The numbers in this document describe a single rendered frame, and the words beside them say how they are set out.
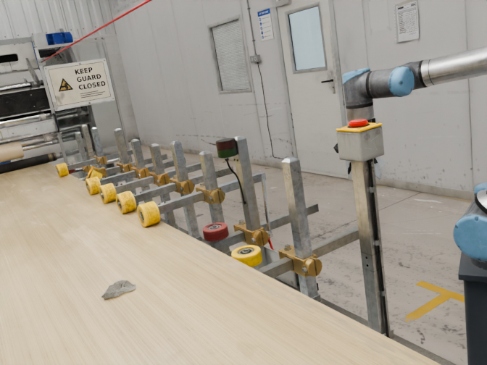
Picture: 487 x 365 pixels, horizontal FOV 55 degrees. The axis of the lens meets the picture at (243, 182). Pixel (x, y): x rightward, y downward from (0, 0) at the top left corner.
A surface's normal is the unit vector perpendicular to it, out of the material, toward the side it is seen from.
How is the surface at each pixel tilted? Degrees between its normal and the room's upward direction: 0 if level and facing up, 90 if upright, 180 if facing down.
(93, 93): 90
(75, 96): 90
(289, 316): 0
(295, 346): 0
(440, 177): 90
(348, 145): 90
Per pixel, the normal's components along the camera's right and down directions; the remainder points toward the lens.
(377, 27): -0.83, 0.27
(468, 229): -0.66, 0.36
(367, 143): 0.53, 0.12
